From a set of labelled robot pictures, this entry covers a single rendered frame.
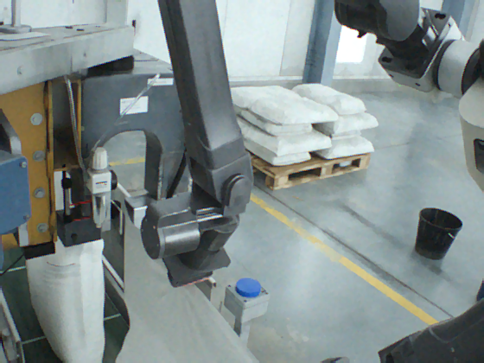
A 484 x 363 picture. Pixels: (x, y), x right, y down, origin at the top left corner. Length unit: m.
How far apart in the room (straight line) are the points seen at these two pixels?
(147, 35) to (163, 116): 3.80
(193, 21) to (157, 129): 0.45
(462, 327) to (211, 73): 0.36
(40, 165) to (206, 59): 0.44
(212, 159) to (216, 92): 0.08
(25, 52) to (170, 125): 0.38
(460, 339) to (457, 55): 0.54
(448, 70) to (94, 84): 0.59
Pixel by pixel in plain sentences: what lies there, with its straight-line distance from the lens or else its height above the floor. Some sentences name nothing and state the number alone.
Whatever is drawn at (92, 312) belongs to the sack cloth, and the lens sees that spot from 1.46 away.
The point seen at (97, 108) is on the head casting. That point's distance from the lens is 0.87.
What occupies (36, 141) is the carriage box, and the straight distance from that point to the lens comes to 0.86.
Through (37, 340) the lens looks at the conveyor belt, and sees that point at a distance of 1.69.
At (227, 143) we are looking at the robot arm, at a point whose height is 1.34.
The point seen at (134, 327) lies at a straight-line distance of 0.99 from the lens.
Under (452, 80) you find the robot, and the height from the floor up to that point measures 1.43.
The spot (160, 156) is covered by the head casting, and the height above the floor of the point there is 1.17.
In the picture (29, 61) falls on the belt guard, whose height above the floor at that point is 1.40.
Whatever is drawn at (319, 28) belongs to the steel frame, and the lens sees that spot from 6.81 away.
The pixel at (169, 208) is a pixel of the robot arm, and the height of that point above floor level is 1.25.
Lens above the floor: 1.53
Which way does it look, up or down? 24 degrees down
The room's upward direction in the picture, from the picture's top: 8 degrees clockwise
